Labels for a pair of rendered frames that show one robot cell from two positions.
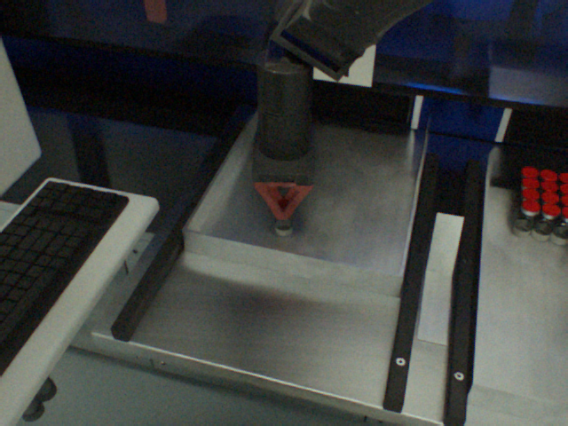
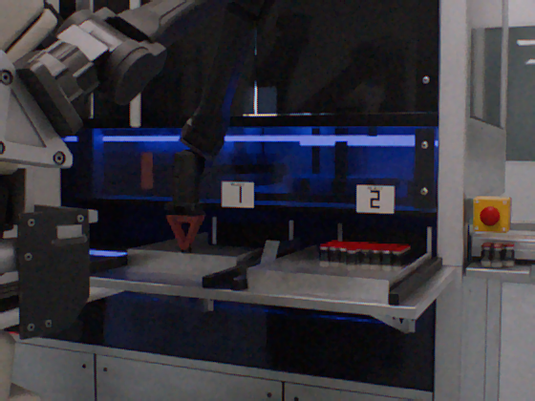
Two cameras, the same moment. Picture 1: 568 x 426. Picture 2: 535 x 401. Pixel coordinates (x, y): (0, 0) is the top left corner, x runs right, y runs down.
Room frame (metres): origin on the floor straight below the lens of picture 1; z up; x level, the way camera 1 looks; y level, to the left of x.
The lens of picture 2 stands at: (-0.89, -0.38, 1.12)
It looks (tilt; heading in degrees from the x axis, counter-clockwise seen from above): 3 degrees down; 5
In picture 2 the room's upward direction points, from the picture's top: straight up
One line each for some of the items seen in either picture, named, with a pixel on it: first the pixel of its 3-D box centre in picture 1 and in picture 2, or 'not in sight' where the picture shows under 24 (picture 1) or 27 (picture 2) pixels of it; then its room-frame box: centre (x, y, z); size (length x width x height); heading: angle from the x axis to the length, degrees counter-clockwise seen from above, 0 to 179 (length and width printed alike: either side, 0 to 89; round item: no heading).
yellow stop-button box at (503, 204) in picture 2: not in sight; (492, 214); (0.56, -0.65, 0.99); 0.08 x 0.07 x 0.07; 164
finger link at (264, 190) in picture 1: (283, 181); (186, 226); (0.52, 0.00, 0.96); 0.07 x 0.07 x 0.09; 88
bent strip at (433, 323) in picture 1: (441, 275); (259, 260); (0.42, -0.17, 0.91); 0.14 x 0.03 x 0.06; 164
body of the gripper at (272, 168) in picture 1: (284, 131); (186, 193); (0.51, 0.00, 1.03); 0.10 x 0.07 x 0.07; 178
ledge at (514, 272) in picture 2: not in sight; (500, 269); (0.59, -0.68, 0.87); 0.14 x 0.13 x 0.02; 164
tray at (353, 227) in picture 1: (321, 174); (219, 250); (0.61, -0.05, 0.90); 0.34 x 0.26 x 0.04; 164
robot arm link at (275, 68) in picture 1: (285, 77); (187, 165); (0.52, 0.00, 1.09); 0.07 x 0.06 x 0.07; 177
